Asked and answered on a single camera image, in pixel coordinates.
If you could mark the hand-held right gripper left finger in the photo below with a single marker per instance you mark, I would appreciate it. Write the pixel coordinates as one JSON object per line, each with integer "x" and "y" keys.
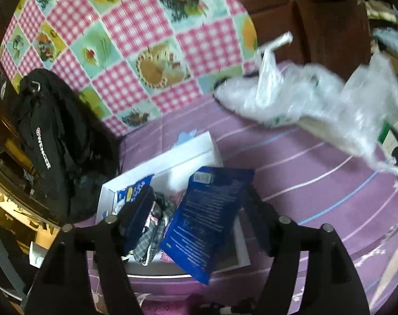
{"x": 138, "y": 217}

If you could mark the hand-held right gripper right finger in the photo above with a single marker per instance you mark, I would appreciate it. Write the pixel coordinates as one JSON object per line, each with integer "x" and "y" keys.
{"x": 261, "y": 223}

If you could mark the blue tissue packet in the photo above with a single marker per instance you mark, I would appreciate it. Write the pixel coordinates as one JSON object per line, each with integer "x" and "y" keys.
{"x": 205, "y": 223}
{"x": 133, "y": 190}

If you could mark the white cardboard box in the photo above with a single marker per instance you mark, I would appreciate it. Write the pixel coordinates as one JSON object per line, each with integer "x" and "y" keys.
{"x": 192, "y": 151}

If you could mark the pink patterned soft item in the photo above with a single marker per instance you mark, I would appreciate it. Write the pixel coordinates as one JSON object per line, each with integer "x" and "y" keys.
{"x": 176, "y": 198}

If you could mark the grey plaid cloth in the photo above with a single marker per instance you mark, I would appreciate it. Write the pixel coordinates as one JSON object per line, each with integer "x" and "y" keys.
{"x": 153, "y": 246}

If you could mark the purple striped blanket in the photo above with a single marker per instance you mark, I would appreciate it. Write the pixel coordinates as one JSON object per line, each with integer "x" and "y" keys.
{"x": 300, "y": 187}

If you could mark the white paper sheet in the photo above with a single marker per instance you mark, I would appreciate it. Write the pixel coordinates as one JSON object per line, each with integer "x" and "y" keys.
{"x": 38, "y": 255}

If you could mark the black backpack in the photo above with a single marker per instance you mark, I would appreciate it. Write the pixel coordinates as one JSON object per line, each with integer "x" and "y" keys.
{"x": 54, "y": 131}

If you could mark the clear white plastic bag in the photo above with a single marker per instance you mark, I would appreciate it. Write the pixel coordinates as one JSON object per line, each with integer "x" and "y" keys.
{"x": 317, "y": 98}

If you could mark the green and white box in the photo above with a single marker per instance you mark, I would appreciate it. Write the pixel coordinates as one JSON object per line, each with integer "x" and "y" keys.
{"x": 388, "y": 139}

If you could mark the pink checkered printed tablecloth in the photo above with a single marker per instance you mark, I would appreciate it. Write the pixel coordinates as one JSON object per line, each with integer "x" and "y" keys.
{"x": 136, "y": 23}

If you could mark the dark wooden furniture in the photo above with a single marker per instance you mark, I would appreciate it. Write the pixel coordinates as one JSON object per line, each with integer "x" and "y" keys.
{"x": 330, "y": 29}

